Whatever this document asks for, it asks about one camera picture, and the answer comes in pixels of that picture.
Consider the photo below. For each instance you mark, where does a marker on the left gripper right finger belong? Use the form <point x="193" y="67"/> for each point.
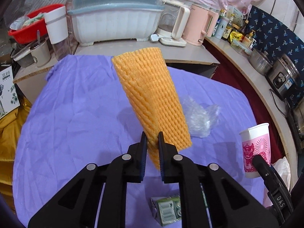
<point x="209" y="196"/>

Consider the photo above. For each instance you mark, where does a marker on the white cup container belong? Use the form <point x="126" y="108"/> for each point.
<point x="56" y="25"/>

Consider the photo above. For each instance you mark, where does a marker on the steel rice cooker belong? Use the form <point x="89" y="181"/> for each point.
<point x="282" y="76"/>

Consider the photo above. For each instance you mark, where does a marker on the trash bin with white bag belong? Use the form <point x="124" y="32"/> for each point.
<point x="283" y="169"/>

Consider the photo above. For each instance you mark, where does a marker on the dish rack with grey lid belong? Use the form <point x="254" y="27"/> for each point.
<point x="106" y="20"/>

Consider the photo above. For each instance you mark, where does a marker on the orange foam net sleeve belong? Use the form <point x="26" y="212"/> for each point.
<point x="151" y="92"/>

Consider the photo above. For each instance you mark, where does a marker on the red plastic basin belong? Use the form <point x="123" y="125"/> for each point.
<point x="28" y="34"/>

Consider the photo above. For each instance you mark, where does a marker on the white thermos bottle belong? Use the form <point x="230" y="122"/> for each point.
<point x="221" y="27"/>

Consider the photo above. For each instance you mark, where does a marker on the glass electric kettle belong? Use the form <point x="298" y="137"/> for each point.
<point x="172" y="24"/>

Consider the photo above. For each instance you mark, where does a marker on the pink electric kettle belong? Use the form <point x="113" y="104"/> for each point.
<point x="200" y="24"/>

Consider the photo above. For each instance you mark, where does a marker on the clear plastic wrap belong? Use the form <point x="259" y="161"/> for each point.
<point x="200" y="120"/>

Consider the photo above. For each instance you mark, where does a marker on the small steel pot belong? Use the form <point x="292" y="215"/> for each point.
<point x="260" y="61"/>

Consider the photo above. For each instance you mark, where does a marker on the pink white paper cup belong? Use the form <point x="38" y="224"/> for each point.
<point x="255" y="141"/>

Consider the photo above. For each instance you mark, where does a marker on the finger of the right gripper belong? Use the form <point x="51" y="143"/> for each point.
<point x="278" y="193"/>

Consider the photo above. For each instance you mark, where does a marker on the soy sauce bottle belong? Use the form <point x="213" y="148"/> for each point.
<point x="228" y="28"/>

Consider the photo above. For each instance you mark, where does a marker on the navy floral cloth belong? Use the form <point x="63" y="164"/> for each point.
<point x="275" y="38"/>

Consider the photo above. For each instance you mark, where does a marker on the red velvet curtain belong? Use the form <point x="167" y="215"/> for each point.
<point x="228" y="74"/>

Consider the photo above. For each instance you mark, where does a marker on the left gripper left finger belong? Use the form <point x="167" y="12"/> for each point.
<point x="96" y="196"/>

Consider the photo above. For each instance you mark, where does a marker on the dark green drink carton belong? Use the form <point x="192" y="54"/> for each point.
<point x="166" y="210"/>

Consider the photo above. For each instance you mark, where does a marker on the cardboard box green print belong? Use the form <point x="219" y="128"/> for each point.
<point x="8" y="95"/>

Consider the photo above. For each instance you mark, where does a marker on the purple tablecloth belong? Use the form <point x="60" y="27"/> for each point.
<point x="83" y="116"/>

